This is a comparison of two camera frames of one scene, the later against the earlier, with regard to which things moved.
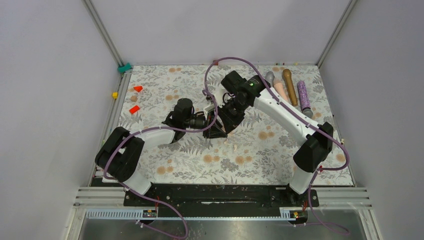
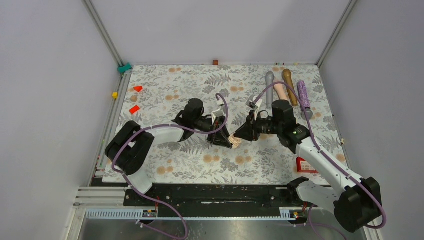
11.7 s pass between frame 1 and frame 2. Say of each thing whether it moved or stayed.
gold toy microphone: stayed
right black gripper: moved
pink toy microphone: stayed
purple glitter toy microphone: stayed
